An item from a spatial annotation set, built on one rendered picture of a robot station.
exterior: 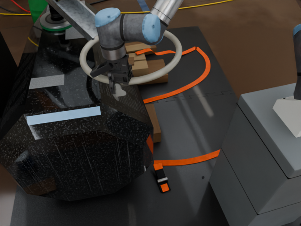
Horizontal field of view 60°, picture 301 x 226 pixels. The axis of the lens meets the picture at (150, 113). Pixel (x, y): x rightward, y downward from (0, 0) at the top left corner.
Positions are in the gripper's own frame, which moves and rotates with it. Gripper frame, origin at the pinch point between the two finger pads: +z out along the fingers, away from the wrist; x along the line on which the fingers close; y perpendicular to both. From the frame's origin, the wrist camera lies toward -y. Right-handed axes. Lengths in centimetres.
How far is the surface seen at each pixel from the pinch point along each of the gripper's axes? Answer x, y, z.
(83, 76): 12.2, -21.2, 1.3
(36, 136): -21.1, -32.0, 9.9
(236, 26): 225, 67, 79
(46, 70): 12.5, -41.3, -0.4
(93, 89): 4.5, -13.4, 2.4
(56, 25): 49, -52, -6
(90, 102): -3.8, -12.1, 3.0
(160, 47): 164, -13, 75
